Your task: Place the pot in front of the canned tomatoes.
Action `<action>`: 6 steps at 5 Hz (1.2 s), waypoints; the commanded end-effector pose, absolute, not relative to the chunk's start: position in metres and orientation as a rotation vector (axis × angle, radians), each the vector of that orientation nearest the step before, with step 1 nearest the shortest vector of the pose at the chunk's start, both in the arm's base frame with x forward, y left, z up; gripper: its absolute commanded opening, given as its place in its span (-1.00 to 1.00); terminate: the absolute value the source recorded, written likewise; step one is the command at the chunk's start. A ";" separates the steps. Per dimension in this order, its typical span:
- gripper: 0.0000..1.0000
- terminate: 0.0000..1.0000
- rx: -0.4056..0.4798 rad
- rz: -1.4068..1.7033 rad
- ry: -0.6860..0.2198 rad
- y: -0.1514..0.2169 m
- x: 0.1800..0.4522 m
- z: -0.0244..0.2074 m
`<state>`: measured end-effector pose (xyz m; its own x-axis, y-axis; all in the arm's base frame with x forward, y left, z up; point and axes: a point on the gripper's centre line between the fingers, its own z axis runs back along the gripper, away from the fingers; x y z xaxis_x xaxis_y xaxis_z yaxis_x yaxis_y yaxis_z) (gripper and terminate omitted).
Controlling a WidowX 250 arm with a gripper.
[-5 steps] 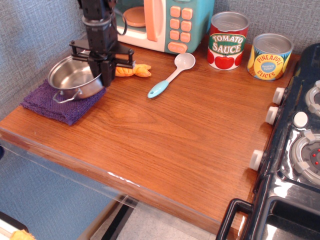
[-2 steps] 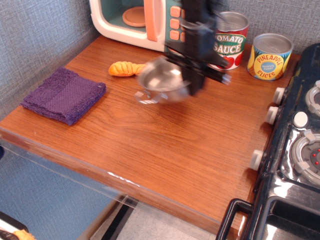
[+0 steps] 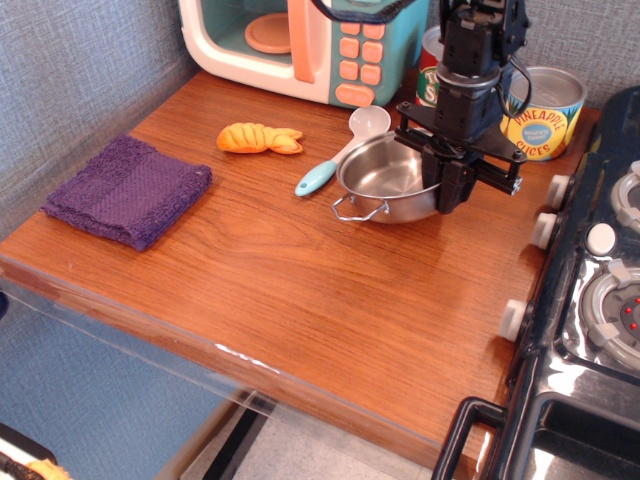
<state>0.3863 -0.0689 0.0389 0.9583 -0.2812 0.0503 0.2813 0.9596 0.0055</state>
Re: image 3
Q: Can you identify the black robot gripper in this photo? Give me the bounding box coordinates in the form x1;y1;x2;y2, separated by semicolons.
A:
395;67;526;214

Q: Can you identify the stainless steel pot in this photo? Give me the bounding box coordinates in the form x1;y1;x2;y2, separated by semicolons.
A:
331;132;439;224

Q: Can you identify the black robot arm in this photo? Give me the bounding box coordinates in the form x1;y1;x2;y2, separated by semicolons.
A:
395;1;530;214

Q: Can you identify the pineapple slices can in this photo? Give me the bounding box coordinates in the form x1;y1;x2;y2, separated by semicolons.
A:
501;66;587;161

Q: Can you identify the white stove knob middle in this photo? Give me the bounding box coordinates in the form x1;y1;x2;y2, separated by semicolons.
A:
531;213;557;250

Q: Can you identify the white stove knob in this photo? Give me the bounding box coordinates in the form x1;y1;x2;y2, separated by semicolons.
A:
531;213;557;250
545;175;571;211
499;299;527;342

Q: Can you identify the white stove knob rear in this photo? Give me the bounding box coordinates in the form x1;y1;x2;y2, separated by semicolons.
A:
545;175;571;211

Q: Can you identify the tomato sauce can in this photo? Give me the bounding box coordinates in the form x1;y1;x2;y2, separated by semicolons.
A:
416;26;444;107

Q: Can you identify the white stove knob front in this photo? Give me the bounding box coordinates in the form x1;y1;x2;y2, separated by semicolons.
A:
499;299;527;342

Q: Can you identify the toy microwave teal white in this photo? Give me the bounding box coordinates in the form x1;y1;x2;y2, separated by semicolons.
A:
179;1;430;108

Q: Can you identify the orange plush shrimp toy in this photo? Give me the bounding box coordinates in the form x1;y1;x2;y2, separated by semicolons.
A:
216;123;303;155

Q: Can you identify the black toy stove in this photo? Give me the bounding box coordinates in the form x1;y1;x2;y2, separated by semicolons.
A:
433;87;639;479

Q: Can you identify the purple folded cloth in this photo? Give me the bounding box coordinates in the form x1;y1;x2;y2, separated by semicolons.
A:
42;135;213;252

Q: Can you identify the yellow plush object corner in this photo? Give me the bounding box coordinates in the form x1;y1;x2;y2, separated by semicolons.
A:
1;453;71;480

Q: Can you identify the white spoon teal handle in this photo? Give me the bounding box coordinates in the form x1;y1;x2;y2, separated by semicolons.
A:
294;105;391;197

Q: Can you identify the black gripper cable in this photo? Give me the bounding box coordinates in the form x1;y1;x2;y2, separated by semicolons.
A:
494;57;535;121

